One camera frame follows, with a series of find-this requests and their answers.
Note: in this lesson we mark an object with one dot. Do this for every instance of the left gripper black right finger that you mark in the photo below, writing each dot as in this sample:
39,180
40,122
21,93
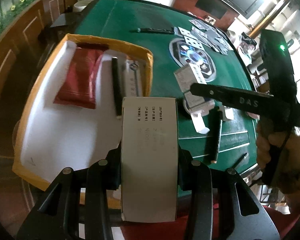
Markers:
195,176

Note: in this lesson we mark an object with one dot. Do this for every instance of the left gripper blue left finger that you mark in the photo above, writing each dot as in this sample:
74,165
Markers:
102,176

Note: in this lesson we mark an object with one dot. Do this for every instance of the black marker beige cap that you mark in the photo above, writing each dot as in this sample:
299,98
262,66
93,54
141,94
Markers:
216,135

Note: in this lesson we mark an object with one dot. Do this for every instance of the white power adapter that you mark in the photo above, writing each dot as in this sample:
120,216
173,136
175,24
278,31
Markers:
224,113

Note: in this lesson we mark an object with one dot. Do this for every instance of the black marker white cap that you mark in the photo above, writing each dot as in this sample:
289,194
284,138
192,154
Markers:
116,87

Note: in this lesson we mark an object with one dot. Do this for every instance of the dark red foil packet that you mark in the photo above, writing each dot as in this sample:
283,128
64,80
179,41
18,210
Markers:
79,87

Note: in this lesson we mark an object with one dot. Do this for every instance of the blue white medicine box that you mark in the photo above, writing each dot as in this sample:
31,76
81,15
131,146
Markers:
187,75

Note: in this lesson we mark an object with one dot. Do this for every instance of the black marker teal cap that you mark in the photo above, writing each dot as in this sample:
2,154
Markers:
155,31

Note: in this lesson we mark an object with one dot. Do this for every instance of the pink zipper pouch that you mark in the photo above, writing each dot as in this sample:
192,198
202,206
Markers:
253,116

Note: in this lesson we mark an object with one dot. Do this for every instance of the white blue toothpaste box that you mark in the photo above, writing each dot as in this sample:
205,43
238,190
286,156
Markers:
132,85

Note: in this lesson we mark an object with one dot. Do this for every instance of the person right hand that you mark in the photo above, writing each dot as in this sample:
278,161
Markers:
278,156

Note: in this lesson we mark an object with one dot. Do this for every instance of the yellow cardboard box tray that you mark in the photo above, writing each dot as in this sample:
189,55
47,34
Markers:
70,118

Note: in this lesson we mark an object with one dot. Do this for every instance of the pile of clothes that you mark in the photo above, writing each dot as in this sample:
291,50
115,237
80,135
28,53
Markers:
246,47

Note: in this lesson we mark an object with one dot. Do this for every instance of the pile of playing cards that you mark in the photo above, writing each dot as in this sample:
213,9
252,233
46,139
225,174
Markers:
210,36

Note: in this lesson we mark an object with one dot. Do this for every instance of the playing card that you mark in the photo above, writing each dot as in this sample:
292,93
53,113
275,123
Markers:
193,42
186,33

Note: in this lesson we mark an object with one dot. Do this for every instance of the round mahjong control panel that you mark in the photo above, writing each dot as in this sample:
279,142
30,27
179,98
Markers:
183,54

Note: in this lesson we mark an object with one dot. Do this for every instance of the wooden cabinet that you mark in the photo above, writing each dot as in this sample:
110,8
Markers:
22,29

